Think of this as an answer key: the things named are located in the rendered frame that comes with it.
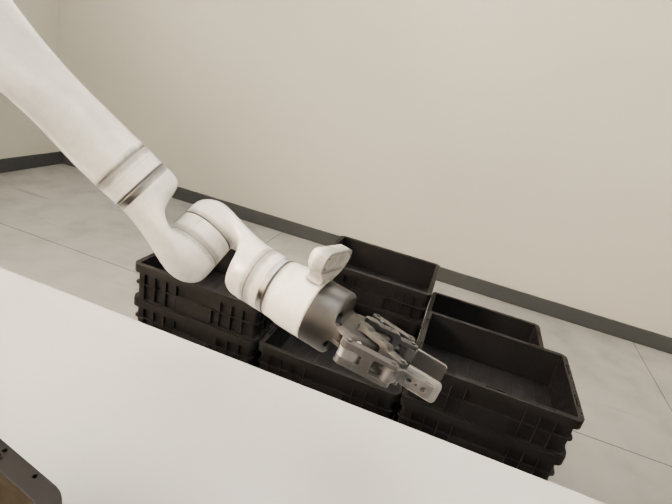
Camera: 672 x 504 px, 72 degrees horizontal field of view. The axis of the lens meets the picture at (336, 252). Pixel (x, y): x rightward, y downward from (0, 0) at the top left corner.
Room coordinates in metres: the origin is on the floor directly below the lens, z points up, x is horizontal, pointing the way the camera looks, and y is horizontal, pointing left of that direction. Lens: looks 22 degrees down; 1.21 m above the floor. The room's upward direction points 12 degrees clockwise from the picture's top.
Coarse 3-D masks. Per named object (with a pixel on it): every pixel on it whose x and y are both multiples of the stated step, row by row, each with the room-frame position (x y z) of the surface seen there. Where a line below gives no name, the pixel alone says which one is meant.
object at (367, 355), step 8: (344, 344) 0.37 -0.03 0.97; (352, 344) 0.37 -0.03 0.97; (360, 344) 0.38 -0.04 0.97; (360, 352) 0.37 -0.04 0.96; (368, 352) 0.37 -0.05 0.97; (376, 352) 0.38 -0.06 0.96; (336, 360) 0.37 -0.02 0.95; (344, 360) 0.37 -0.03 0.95; (360, 360) 0.37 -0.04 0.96; (368, 360) 0.37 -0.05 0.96; (376, 360) 0.37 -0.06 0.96; (384, 360) 0.37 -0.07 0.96; (392, 360) 0.37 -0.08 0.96; (352, 368) 0.37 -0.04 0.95; (360, 368) 0.37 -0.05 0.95; (368, 368) 0.37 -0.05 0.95; (392, 368) 0.37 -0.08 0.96; (368, 376) 0.37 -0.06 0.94; (376, 376) 0.37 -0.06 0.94; (384, 384) 0.36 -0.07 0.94
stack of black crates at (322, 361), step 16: (272, 336) 1.10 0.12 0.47; (288, 336) 1.24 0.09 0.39; (272, 352) 1.03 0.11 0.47; (288, 352) 1.03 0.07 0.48; (304, 352) 1.19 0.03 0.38; (320, 352) 1.21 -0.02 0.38; (272, 368) 1.04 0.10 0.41; (288, 368) 1.02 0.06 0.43; (304, 368) 1.00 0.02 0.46; (320, 368) 0.99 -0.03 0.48; (336, 368) 1.14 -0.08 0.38; (304, 384) 1.01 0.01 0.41; (320, 384) 1.00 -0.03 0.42; (336, 384) 0.99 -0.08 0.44; (352, 384) 0.97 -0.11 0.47; (368, 384) 0.96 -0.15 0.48; (352, 400) 0.98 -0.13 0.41; (368, 400) 0.97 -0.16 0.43; (384, 400) 0.96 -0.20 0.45; (384, 416) 0.96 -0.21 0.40
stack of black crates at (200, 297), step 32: (224, 256) 1.37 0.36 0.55; (160, 288) 1.12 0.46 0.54; (192, 288) 1.08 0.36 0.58; (224, 288) 1.28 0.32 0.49; (160, 320) 1.12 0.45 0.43; (192, 320) 1.08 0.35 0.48; (224, 320) 1.07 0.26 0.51; (256, 320) 1.05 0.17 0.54; (224, 352) 1.06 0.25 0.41; (256, 352) 1.07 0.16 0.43
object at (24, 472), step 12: (0, 444) 0.22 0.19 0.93; (0, 456) 0.22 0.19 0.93; (12, 456) 0.22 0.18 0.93; (0, 468) 0.21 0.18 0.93; (12, 468) 0.21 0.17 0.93; (24, 468) 0.21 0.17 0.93; (12, 480) 0.20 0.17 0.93; (24, 480) 0.20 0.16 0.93; (36, 480) 0.20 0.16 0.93; (48, 480) 0.20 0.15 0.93; (24, 492) 0.19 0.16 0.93; (36, 492) 0.20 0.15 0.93; (48, 492) 0.20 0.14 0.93; (60, 492) 0.20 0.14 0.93
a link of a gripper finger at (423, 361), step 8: (416, 352) 0.44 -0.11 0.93; (424, 352) 0.44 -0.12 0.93; (416, 360) 0.44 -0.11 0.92; (424, 360) 0.44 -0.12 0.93; (432, 360) 0.44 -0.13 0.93; (424, 368) 0.43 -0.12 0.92; (432, 368) 0.43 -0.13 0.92; (440, 368) 0.43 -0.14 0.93; (432, 376) 0.43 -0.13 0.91; (440, 376) 0.43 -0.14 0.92
